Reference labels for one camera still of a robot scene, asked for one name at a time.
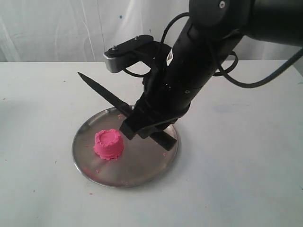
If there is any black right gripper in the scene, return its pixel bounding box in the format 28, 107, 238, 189
119, 70, 211, 140

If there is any black knife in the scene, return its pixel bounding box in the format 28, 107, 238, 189
78, 72, 177, 151

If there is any pink clay lump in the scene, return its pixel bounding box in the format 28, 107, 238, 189
93, 129, 124, 160

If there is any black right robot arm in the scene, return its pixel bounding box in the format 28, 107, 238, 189
120, 0, 303, 139

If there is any round steel plate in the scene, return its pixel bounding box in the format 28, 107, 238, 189
72, 107, 178, 188

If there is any white backdrop curtain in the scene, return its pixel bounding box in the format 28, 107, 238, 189
0, 0, 303, 62

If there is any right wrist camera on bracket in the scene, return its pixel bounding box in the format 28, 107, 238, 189
104, 35, 171, 78

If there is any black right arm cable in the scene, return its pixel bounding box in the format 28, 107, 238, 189
123, 14, 303, 89

